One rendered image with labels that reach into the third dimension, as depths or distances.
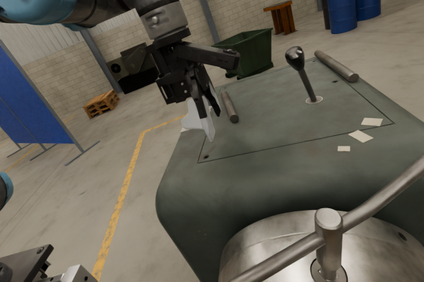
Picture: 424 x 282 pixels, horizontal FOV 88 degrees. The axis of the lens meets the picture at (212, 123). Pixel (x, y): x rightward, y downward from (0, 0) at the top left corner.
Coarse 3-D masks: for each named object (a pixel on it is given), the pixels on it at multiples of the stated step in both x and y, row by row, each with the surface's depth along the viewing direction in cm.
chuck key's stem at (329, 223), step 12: (324, 216) 19; (336, 216) 19; (324, 228) 18; (336, 228) 18; (336, 240) 18; (324, 252) 20; (336, 252) 19; (324, 264) 20; (336, 264) 20; (324, 276) 22; (336, 276) 22
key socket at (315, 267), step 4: (316, 260) 24; (312, 264) 24; (316, 264) 24; (312, 268) 23; (316, 268) 23; (320, 268) 23; (340, 268) 23; (312, 272) 23; (316, 272) 23; (336, 272) 23; (340, 272) 22; (344, 272) 22; (312, 276) 23; (316, 276) 23; (320, 276) 23; (340, 276) 22; (344, 276) 22; (316, 280) 22; (320, 280) 22; (324, 280) 22; (336, 280) 22; (340, 280) 22; (344, 280) 22
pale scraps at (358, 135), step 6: (366, 120) 38; (372, 120) 37; (378, 120) 37; (354, 132) 36; (360, 132) 36; (360, 138) 35; (366, 138) 34; (372, 138) 34; (342, 150) 34; (348, 150) 33
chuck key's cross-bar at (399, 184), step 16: (416, 160) 22; (400, 176) 21; (416, 176) 21; (384, 192) 20; (400, 192) 20; (368, 208) 20; (352, 224) 20; (304, 240) 19; (320, 240) 19; (272, 256) 19; (288, 256) 18; (304, 256) 19; (256, 272) 18; (272, 272) 18
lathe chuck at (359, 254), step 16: (272, 240) 28; (288, 240) 27; (352, 240) 25; (368, 240) 25; (240, 256) 30; (256, 256) 28; (352, 256) 24; (368, 256) 23; (384, 256) 24; (400, 256) 24; (416, 256) 25; (224, 272) 32; (240, 272) 28; (288, 272) 24; (304, 272) 23; (352, 272) 22; (368, 272) 22; (384, 272) 22; (400, 272) 22; (416, 272) 23
